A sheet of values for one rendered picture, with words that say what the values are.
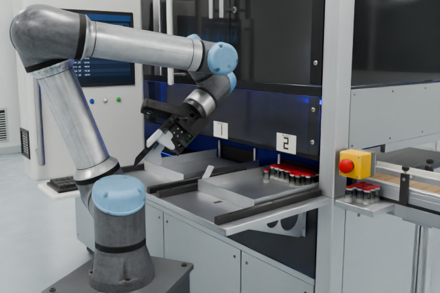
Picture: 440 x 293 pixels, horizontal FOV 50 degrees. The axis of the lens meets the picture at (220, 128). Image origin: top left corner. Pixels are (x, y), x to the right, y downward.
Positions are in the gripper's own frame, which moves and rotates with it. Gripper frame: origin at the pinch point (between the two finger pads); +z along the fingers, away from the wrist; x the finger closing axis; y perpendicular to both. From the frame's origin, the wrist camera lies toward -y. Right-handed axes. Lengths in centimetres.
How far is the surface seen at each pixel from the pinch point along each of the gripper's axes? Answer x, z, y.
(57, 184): 72, 1, -19
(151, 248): 126, -18, 27
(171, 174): 42.3, -19.8, 9.7
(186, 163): 61, -35, 11
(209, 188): 24.3, -17.4, 20.8
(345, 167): -3, -38, 43
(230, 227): 2.2, -3.6, 28.9
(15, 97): 498, -139, -203
